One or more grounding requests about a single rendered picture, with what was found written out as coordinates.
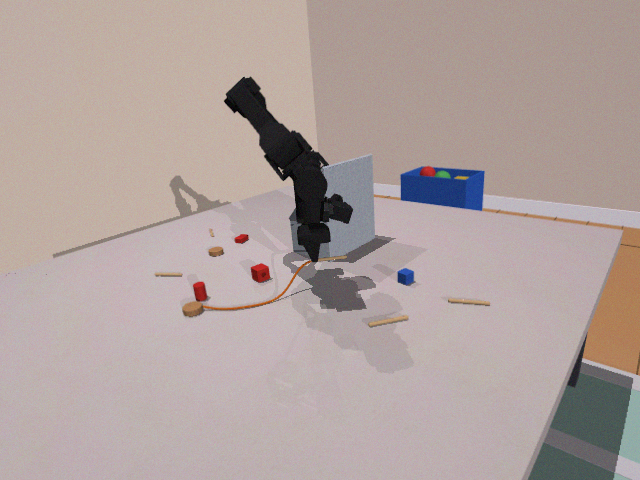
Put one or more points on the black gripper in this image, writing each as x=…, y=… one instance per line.
x=311, y=233

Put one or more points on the dark red cylinder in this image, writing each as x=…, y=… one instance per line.
x=200, y=291

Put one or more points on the small blue block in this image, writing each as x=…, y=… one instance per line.
x=405, y=276

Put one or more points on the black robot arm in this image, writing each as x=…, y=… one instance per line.
x=287, y=150

